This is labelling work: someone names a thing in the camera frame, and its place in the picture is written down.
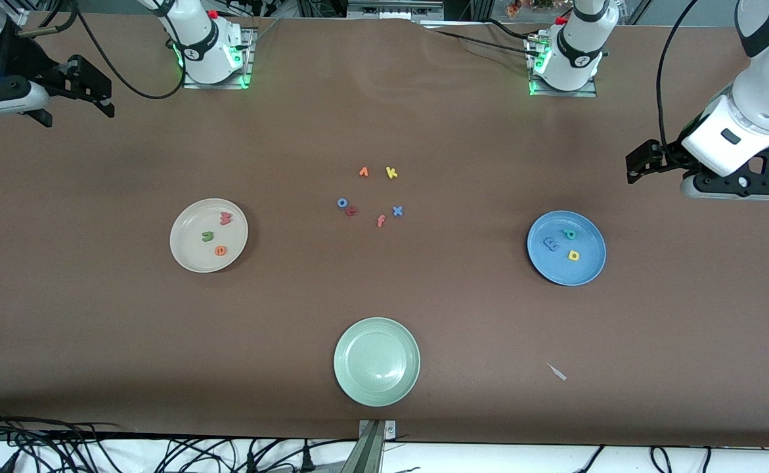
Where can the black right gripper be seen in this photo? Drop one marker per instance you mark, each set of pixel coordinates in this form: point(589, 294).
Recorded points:
point(37, 69)

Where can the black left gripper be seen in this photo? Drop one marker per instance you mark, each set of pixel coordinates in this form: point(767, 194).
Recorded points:
point(670, 156)

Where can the teal letter p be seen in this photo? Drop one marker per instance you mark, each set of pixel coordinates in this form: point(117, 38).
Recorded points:
point(569, 234)

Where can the yellow letter a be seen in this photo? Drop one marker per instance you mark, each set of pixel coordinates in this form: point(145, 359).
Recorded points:
point(571, 256)

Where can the blue letter m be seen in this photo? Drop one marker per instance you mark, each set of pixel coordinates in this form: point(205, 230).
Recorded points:
point(551, 244)

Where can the pink letter w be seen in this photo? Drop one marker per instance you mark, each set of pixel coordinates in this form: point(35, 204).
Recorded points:
point(226, 218)

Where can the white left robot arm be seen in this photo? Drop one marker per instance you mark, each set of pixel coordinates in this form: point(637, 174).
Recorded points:
point(765, 92)

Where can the blue plate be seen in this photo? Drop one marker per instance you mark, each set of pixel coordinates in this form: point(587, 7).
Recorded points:
point(584, 272)

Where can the orange brown clutter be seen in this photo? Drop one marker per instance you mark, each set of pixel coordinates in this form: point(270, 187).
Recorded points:
point(528, 5)

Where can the beige plate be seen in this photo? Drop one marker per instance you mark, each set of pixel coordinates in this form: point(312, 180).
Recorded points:
point(190, 253)

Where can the white tape scrap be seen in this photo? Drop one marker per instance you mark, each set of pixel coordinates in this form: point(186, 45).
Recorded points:
point(557, 372)

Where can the yellow letter k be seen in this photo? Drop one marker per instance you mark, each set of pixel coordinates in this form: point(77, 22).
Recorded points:
point(391, 173)

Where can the pale green plate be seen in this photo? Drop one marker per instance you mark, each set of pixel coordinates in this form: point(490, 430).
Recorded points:
point(376, 361)

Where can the aluminium table edge rail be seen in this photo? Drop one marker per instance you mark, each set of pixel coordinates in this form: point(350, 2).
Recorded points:
point(16, 18)

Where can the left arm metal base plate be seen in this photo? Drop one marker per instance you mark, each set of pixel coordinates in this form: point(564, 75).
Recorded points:
point(565, 93)

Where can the aluminium frame profile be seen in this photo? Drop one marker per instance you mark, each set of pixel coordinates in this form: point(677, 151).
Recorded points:
point(394, 8)

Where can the metal clamp bracket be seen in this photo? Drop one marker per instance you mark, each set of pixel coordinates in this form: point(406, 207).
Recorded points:
point(371, 447)

